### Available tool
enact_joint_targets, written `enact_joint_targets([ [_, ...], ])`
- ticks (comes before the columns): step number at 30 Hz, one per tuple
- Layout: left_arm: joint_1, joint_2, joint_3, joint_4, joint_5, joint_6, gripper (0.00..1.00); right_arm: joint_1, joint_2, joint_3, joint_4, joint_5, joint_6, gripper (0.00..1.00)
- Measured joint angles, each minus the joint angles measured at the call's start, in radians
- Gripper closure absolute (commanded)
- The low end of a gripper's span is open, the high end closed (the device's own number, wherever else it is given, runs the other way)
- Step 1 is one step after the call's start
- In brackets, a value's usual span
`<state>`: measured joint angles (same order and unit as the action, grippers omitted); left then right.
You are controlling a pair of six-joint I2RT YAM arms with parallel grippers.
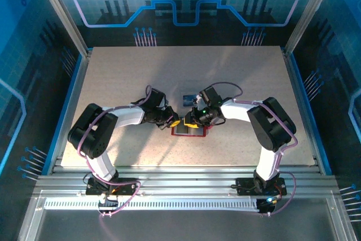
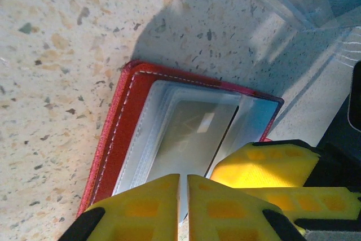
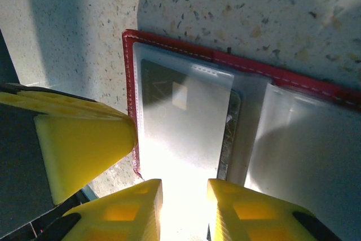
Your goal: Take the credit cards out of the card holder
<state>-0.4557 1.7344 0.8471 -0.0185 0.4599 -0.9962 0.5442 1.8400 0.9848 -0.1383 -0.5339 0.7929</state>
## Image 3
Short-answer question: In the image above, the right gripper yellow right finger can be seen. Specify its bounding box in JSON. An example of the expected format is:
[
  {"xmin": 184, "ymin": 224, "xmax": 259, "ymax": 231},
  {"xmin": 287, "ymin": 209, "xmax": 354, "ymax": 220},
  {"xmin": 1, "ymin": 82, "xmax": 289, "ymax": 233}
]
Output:
[{"xmin": 207, "ymin": 178, "xmax": 344, "ymax": 241}]

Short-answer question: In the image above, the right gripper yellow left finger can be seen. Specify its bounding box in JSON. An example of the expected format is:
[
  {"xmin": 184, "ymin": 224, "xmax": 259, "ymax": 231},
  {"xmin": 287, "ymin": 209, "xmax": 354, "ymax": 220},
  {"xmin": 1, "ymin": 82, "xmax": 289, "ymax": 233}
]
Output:
[{"xmin": 39, "ymin": 178, "xmax": 164, "ymax": 241}]

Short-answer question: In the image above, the red card holder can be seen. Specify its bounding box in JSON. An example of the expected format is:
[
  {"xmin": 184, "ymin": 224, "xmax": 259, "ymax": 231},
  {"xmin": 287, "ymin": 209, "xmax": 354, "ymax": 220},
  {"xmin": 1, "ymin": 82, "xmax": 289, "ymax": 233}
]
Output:
[{"xmin": 121, "ymin": 28, "xmax": 361, "ymax": 241}]

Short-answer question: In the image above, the black credit card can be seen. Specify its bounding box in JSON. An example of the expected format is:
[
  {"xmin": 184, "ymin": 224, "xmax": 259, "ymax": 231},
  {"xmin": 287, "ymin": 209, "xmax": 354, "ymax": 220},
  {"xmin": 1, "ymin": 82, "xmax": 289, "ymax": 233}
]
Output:
[{"xmin": 140, "ymin": 58, "xmax": 243, "ymax": 182}]

